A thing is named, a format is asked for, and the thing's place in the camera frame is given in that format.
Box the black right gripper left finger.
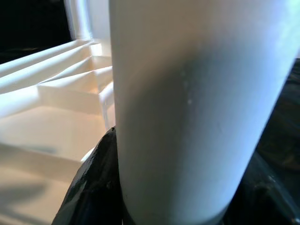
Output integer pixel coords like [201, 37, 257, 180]
[51, 127, 125, 225]

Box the white plastic table leg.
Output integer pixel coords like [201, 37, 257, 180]
[69, 0, 93, 42]
[108, 0, 300, 225]

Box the white plastic table top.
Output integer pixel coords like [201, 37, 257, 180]
[0, 38, 118, 225]

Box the black plastic table cloth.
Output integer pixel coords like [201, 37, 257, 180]
[222, 56, 300, 225]

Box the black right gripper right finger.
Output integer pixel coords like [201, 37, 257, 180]
[234, 174, 300, 225]

